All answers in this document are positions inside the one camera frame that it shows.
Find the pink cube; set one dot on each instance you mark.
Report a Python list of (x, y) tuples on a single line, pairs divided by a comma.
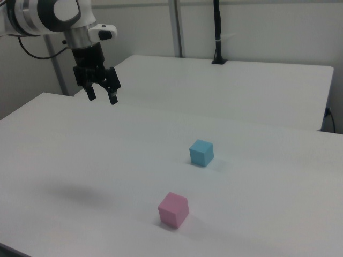
[(173, 210)]

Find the blue cube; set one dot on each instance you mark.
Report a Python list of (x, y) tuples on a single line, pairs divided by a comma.
[(201, 152)]

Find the grey slanted frame post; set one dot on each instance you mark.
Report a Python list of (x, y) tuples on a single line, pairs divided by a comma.
[(56, 69)]

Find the grey wall frame post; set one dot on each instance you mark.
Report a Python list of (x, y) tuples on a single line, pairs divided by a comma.
[(179, 26)]

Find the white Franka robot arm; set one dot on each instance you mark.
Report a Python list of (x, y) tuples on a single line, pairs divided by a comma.
[(32, 16)]

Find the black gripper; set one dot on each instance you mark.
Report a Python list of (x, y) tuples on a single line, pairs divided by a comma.
[(87, 57)]

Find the black pole with base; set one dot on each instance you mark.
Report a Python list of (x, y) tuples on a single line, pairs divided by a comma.
[(218, 29)]

